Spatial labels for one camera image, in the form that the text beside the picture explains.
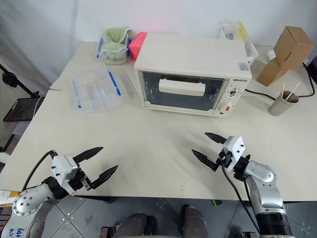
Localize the pink plastic box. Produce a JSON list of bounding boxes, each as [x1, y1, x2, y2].
[[128, 31, 149, 62]]

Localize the black stand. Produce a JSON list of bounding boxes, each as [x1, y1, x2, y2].
[[0, 63, 42, 99]]

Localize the small cardboard box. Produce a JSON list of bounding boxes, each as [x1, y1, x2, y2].
[[256, 58, 289, 87]]

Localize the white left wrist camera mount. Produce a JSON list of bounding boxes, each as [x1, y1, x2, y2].
[[51, 155, 81, 195]]

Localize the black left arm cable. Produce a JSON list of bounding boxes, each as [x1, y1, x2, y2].
[[20, 150, 59, 192]]

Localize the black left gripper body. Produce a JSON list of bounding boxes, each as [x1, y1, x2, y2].
[[68, 161, 96, 192]]

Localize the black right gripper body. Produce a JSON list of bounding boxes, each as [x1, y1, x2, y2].
[[213, 148, 235, 172]]

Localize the clear bag with yellow items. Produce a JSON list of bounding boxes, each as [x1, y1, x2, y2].
[[217, 18, 249, 45]]

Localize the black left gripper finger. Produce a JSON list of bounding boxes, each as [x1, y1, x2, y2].
[[87, 165, 119, 191], [73, 146, 105, 165]]

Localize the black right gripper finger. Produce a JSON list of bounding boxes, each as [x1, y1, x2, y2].
[[204, 132, 227, 145], [191, 149, 220, 172]]

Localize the large cardboard box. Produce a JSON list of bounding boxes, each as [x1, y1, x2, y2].
[[273, 25, 315, 70]]

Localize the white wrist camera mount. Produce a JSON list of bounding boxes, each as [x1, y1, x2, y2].
[[51, 155, 81, 195], [221, 135, 246, 172]]

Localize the white toaster oven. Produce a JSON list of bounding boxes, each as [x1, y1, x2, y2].
[[133, 32, 253, 118]]

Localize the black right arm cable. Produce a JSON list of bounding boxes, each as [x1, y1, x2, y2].
[[218, 153, 261, 235]]

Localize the empty clear box blue latches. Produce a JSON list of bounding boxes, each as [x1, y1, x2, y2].
[[71, 62, 122, 116]]

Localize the green cloth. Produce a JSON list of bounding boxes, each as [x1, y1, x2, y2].
[[103, 27, 132, 46], [101, 41, 125, 52]]

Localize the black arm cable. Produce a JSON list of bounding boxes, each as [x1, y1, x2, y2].
[[218, 153, 261, 235], [20, 150, 59, 192]]

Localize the black device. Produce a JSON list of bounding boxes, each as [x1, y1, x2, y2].
[[306, 56, 317, 83]]

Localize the black power cable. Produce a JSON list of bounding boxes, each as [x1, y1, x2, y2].
[[244, 62, 317, 100]]

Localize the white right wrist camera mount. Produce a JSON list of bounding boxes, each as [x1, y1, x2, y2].
[[221, 135, 246, 172]]

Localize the flat cardboard carton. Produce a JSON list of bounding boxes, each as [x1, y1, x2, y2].
[[0, 189, 22, 207]]

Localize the white plastic bin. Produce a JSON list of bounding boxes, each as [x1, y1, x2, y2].
[[243, 39, 260, 67]]

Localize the grey cup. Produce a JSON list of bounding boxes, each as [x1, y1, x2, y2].
[[268, 91, 300, 117]]

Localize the clear box holding green cloths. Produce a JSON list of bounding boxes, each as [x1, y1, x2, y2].
[[95, 27, 134, 66]]

